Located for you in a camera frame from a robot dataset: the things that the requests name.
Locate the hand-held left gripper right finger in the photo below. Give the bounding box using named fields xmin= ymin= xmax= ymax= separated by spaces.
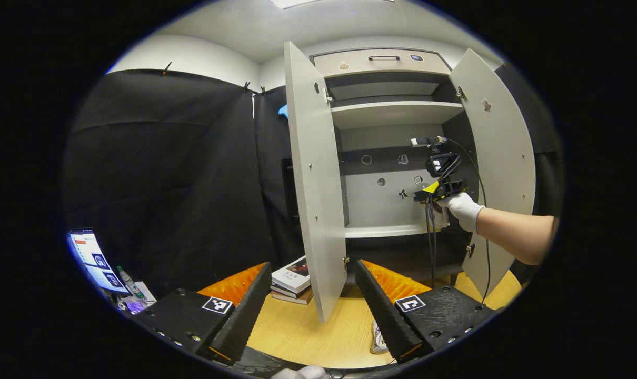
xmin=354 ymin=259 xmax=499 ymax=364

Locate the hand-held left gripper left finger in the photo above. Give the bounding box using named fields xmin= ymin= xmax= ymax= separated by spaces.
xmin=132 ymin=262 xmax=273 ymax=364

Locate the white cabinet door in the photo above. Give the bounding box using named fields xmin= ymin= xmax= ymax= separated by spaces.
xmin=449 ymin=48 xmax=536 ymax=297
xmin=283 ymin=41 xmax=348 ymax=323

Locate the white shoe cabinet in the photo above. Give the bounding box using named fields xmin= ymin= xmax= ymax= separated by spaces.
xmin=312 ymin=47 xmax=480 ymax=287

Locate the dark cover book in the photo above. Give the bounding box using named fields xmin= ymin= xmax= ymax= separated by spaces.
xmin=270 ymin=284 xmax=314 ymax=306

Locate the white cover book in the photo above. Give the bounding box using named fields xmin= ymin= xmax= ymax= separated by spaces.
xmin=271 ymin=256 xmax=312 ymax=294

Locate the green plastic bottle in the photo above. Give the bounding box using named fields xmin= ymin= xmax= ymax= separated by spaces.
xmin=116 ymin=266 xmax=146 ymax=301

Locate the computer monitor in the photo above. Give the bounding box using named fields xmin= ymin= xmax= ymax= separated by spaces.
xmin=67 ymin=227 xmax=130 ymax=294

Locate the black cable bundle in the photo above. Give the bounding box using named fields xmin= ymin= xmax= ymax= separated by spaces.
xmin=426 ymin=196 xmax=439 ymax=289

